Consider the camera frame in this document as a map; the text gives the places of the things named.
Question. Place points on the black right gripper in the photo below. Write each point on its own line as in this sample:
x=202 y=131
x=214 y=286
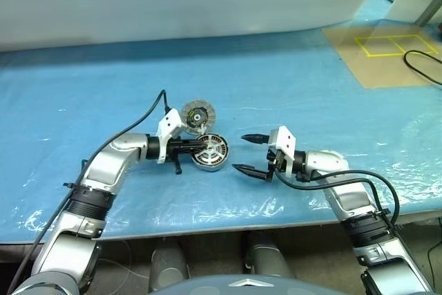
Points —
x=276 y=162

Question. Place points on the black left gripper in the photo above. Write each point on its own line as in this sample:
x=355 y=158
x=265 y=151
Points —
x=172 y=148

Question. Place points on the silver spoked rotor black rim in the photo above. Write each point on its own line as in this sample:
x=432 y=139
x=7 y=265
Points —
x=214 y=155

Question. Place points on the motor housing with copper windings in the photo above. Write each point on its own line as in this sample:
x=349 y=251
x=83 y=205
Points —
x=209 y=169

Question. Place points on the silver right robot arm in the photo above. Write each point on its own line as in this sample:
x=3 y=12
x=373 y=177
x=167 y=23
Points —
x=348 y=191

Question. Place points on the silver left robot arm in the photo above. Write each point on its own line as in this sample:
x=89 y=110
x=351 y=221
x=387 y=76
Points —
x=103 y=170

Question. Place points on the grey grinding wheel disc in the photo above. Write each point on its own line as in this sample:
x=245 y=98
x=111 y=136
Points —
x=207 y=112

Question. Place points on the blue plastic table cover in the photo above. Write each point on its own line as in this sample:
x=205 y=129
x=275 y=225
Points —
x=103 y=77

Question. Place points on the grey robot torso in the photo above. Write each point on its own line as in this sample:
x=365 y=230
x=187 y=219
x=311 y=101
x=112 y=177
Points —
x=235 y=286

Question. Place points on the brown cardboard sheet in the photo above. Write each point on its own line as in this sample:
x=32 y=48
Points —
x=376 y=70

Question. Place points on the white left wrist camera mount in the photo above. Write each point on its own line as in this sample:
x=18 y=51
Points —
x=169 y=125

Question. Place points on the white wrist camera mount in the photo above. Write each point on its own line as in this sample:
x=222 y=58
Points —
x=285 y=146
x=169 y=125

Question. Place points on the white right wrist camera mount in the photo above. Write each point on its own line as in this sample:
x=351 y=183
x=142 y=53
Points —
x=285 y=146

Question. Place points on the grey metal post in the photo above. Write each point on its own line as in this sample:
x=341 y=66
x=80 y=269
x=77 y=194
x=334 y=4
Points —
x=430 y=6

